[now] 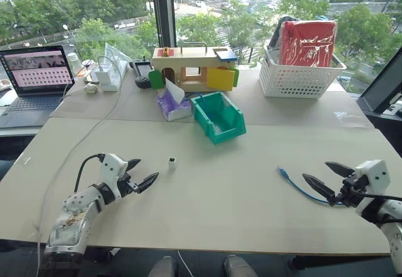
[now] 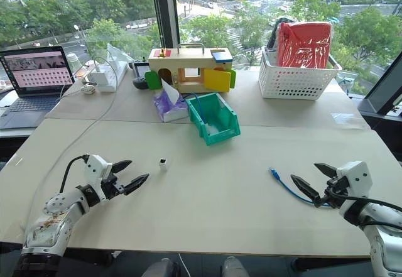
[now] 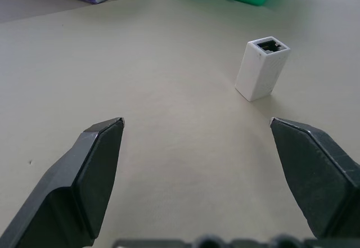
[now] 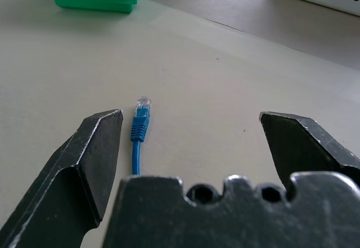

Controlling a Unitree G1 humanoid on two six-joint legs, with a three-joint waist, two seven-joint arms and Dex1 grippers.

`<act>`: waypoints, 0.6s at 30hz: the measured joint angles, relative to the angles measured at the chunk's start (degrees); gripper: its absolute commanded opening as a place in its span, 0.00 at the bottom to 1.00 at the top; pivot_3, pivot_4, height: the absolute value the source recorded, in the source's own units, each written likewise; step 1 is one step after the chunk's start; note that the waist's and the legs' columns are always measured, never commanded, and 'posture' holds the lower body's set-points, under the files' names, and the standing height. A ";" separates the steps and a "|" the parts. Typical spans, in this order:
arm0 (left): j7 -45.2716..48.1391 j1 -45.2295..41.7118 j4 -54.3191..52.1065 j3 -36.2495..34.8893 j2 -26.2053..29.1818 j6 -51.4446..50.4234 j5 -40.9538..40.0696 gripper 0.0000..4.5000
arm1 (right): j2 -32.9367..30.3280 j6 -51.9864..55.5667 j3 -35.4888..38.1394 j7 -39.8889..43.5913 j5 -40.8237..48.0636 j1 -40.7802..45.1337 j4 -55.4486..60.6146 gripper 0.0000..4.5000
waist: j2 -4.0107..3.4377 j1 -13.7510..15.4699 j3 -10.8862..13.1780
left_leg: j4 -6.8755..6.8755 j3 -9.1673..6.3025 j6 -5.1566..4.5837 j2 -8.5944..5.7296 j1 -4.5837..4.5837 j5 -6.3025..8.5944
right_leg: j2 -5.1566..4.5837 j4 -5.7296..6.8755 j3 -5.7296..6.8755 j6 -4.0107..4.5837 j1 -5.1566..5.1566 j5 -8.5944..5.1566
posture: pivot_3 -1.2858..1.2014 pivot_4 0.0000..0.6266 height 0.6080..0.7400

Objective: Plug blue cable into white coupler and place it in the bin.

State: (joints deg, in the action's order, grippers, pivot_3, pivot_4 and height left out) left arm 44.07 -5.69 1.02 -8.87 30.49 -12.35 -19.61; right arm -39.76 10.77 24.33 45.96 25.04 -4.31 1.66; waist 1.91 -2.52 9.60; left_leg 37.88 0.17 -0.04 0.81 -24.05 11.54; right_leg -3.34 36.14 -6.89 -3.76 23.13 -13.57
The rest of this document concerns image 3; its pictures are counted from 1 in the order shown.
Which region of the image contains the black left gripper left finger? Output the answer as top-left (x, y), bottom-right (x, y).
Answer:
top-left (0, 116), bottom-right (125, 248)

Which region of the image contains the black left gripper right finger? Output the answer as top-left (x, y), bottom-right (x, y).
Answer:
top-left (269, 116), bottom-right (360, 240)

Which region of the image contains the white Ethernet coupler block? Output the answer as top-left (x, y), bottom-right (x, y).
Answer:
top-left (235, 35), bottom-right (291, 102)

